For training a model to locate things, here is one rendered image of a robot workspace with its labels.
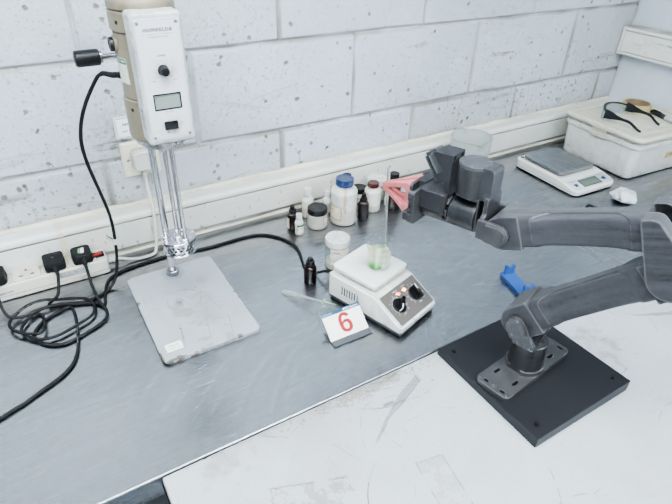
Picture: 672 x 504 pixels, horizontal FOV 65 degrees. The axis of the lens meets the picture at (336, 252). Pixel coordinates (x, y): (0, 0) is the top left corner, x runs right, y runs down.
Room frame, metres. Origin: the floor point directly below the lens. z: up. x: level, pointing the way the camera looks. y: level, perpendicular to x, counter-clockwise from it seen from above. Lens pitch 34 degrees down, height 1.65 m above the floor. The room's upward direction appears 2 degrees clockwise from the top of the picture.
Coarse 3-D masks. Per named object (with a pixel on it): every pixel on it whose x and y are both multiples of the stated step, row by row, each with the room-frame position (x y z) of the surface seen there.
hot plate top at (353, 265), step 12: (360, 252) 0.98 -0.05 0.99; (336, 264) 0.93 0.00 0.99; (348, 264) 0.93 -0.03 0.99; (360, 264) 0.93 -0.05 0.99; (396, 264) 0.94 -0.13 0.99; (348, 276) 0.89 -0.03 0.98; (360, 276) 0.89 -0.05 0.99; (372, 276) 0.89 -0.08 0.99; (384, 276) 0.89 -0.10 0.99; (372, 288) 0.85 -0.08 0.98
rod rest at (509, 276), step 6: (504, 270) 1.02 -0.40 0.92; (510, 270) 1.02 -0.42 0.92; (504, 276) 1.01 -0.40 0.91; (510, 276) 1.01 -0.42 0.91; (516, 276) 1.02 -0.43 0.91; (510, 282) 0.99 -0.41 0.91; (516, 282) 0.99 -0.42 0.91; (522, 282) 0.99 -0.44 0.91; (516, 288) 0.97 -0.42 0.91; (522, 288) 0.97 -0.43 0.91; (528, 288) 0.95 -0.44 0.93
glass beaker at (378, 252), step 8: (376, 232) 0.95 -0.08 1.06; (368, 240) 0.93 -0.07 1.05; (376, 240) 0.95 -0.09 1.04; (392, 240) 0.92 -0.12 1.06; (368, 248) 0.92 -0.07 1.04; (376, 248) 0.91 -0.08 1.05; (384, 248) 0.90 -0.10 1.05; (368, 256) 0.92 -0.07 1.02; (376, 256) 0.90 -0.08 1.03; (384, 256) 0.91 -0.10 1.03; (368, 264) 0.92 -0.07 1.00; (376, 264) 0.90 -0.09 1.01; (384, 264) 0.91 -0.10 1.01
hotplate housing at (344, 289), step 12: (336, 276) 0.91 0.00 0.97; (396, 276) 0.92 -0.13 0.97; (408, 276) 0.92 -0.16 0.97; (336, 288) 0.91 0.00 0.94; (348, 288) 0.89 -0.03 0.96; (360, 288) 0.87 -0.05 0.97; (384, 288) 0.87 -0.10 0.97; (348, 300) 0.89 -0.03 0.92; (360, 300) 0.86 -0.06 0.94; (372, 300) 0.84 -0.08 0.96; (372, 312) 0.84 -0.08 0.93; (384, 312) 0.82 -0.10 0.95; (420, 312) 0.85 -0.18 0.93; (384, 324) 0.82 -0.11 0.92; (396, 324) 0.81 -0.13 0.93; (408, 324) 0.82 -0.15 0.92
